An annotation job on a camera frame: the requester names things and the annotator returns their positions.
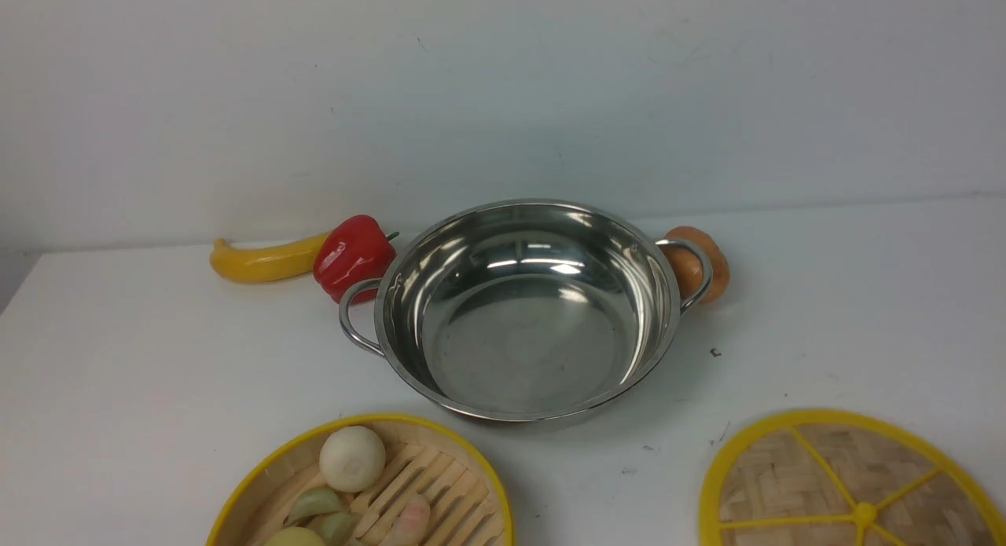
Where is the pale yellow-green bun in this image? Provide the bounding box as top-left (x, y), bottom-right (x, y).
top-left (263, 526), bottom-right (326, 546)

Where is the red toy bell pepper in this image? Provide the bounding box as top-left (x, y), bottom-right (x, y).
top-left (312, 215), bottom-right (398, 302)

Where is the yellow toy banana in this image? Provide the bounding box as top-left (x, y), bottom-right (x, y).
top-left (209, 233), bottom-right (329, 284)

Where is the bamboo steamer lid yellow frame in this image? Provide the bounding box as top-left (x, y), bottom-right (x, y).
top-left (698, 409), bottom-right (1004, 545)

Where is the bamboo steamer basket yellow rim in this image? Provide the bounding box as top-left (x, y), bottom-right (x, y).
top-left (206, 414), bottom-right (516, 545)

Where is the brown toy potato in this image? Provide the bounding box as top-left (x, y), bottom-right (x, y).
top-left (660, 226), bottom-right (732, 305)

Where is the green dumpling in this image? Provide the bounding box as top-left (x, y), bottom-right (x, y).
top-left (283, 486), bottom-right (350, 528)
top-left (316, 511), bottom-right (361, 545)

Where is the green dumpling lower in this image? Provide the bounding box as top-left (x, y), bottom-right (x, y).
top-left (316, 511), bottom-right (361, 545)

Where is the pink white peach bun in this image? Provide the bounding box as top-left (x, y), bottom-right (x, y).
top-left (380, 493), bottom-right (431, 546)

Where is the stainless steel two-handled pot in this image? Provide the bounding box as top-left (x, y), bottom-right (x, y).
top-left (339, 199), bottom-right (712, 425)

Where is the green dumpling upper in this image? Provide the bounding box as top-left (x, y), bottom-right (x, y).
top-left (283, 486), bottom-right (350, 528)

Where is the white round bun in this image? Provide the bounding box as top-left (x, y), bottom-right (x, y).
top-left (318, 427), bottom-right (387, 493)

